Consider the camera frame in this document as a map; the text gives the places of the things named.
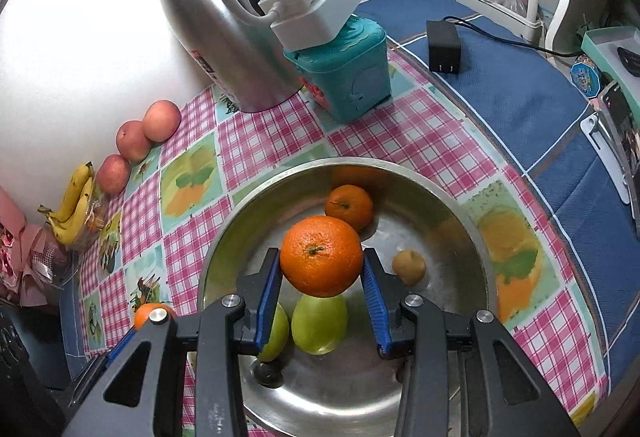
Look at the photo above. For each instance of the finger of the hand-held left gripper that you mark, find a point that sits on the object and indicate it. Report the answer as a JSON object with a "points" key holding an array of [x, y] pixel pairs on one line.
{"points": [[120, 349]]}

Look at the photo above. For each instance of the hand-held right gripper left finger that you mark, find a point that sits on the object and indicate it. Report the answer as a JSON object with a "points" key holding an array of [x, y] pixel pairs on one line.
{"points": [[267, 302]]}

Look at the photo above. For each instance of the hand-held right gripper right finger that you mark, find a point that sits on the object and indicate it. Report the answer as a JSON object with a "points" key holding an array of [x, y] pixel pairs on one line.
{"points": [[375, 302]]}

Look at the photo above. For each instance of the small green jujube fruit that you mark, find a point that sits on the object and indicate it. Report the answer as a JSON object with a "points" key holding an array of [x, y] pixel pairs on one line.
{"points": [[277, 337]]}

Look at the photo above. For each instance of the orange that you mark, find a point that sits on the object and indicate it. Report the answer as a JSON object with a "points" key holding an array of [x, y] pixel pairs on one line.
{"points": [[145, 314], [321, 257], [350, 209]]}

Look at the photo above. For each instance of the tan lumpy kiwi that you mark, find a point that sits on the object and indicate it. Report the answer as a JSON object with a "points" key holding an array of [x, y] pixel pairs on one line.
{"points": [[409, 268]]}

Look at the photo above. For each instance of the large green jujube fruit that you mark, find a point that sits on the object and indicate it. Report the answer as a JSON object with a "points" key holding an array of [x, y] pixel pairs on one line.
{"points": [[320, 324]]}

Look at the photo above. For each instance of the dark purple plum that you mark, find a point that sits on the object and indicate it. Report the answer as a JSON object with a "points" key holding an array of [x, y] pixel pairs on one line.
{"points": [[267, 374]]}

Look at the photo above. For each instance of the stainless steel basin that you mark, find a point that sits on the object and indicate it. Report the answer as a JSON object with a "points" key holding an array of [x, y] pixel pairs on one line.
{"points": [[440, 237]]}

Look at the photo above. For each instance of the pink flower bouquet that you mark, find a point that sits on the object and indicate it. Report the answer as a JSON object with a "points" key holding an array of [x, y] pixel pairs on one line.
{"points": [[30, 257]]}

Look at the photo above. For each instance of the clear plastic fruit container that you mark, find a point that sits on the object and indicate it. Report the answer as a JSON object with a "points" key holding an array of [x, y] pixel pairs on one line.
{"points": [[98, 217]]}

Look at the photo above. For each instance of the yellow banana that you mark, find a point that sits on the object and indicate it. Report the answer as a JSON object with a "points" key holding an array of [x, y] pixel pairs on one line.
{"points": [[70, 223], [77, 189]]}

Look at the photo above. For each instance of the pink checkered printed tablecloth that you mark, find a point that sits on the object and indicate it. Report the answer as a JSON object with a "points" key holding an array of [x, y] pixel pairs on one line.
{"points": [[400, 132]]}

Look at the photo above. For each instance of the red apple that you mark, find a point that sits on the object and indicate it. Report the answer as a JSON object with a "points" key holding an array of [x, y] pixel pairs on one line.
{"points": [[161, 121], [112, 174], [132, 141]]}

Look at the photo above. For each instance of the teal square box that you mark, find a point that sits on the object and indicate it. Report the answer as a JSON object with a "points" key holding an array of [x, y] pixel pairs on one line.
{"points": [[350, 72]]}

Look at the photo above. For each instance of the blue tablecloth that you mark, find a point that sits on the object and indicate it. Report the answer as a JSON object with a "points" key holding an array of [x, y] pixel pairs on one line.
{"points": [[525, 92]]}

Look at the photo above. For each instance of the black power adapter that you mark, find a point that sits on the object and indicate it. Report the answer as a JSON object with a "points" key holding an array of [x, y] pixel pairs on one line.
{"points": [[442, 47]]}

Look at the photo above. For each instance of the stainless steel thermos jug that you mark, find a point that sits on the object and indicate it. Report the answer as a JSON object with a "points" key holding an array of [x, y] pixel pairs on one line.
{"points": [[200, 32]]}

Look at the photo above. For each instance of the white phone stand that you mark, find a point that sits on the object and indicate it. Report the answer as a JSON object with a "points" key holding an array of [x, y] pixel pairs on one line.
{"points": [[600, 137]]}

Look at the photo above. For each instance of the black smartphone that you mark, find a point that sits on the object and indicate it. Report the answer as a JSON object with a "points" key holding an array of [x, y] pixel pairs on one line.
{"points": [[620, 117]]}

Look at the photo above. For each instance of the round blue badge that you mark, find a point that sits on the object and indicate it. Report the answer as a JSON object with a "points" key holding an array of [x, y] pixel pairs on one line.
{"points": [[585, 77]]}

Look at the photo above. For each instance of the pale green cardboard box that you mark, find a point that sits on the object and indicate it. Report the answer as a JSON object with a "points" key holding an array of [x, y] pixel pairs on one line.
{"points": [[600, 42]]}

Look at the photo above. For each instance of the black oval remote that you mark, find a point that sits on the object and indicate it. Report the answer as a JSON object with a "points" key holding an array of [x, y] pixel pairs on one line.
{"points": [[629, 61]]}

